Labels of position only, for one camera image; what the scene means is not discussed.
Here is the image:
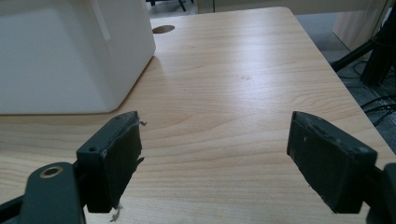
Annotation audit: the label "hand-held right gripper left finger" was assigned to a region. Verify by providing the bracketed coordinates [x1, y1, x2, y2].
[76, 110, 148, 216]

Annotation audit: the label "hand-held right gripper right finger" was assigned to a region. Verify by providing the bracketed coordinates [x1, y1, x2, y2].
[286, 110, 378, 215]

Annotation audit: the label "white plastic bin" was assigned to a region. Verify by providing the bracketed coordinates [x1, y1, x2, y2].
[0, 0, 157, 116]

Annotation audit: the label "black metal stand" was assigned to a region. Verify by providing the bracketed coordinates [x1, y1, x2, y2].
[330, 6, 396, 88]

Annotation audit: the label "light wooden desk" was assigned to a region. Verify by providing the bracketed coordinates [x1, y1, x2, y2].
[193, 0, 394, 52]

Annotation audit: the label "black furniture leg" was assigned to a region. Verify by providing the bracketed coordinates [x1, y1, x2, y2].
[146, 0, 194, 12]

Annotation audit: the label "black floor cables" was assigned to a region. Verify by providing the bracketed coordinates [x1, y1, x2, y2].
[360, 93, 396, 127]

